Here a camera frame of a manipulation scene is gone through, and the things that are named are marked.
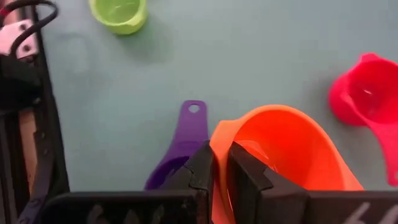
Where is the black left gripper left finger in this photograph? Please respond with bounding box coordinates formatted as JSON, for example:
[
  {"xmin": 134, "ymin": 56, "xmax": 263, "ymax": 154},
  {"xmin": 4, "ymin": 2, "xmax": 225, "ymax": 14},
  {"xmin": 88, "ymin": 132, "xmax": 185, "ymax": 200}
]
[{"xmin": 158, "ymin": 140, "xmax": 216, "ymax": 224}]

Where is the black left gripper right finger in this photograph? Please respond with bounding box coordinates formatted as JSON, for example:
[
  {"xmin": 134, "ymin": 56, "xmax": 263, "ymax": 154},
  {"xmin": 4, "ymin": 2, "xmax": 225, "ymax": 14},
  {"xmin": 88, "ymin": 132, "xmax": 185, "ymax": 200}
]
[{"xmin": 226, "ymin": 141, "xmax": 310, "ymax": 224}]

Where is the purple measuring cup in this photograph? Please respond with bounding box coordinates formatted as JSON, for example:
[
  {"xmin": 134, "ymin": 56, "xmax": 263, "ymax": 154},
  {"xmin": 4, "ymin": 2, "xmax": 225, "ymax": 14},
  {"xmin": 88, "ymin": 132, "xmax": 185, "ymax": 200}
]
[{"xmin": 144, "ymin": 99, "xmax": 210, "ymax": 191}]

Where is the orange measuring cup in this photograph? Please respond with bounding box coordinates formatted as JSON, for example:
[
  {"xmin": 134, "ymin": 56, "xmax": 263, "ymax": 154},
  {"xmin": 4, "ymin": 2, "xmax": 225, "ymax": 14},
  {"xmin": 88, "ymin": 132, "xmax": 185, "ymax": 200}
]
[{"xmin": 208, "ymin": 104, "xmax": 364, "ymax": 224}]

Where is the red measuring cup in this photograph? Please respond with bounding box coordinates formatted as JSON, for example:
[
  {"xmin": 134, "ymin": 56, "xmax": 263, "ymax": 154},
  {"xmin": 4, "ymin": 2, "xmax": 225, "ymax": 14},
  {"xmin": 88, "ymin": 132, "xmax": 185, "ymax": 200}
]
[{"xmin": 328, "ymin": 52, "xmax": 398, "ymax": 187}]

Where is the green measuring cup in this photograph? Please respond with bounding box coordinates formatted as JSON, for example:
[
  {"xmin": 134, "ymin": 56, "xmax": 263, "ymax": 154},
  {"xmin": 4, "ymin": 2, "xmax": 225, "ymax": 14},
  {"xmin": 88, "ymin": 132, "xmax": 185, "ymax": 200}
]
[{"xmin": 88, "ymin": 0, "xmax": 149, "ymax": 35}]

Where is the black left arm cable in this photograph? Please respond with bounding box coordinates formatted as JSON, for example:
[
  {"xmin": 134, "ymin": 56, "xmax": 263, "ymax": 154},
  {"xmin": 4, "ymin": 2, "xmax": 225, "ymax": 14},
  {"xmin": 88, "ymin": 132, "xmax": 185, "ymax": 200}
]
[{"xmin": 0, "ymin": 0, "xmax": 59, "ymax": 58}]

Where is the white screwed bracket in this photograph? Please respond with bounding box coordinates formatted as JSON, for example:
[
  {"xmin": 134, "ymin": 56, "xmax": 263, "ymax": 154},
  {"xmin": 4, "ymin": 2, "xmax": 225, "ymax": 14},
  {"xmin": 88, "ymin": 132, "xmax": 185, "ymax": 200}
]
[{"xmin": 0, "ymin": 19, "xmax": 40, "ymax": 60}]

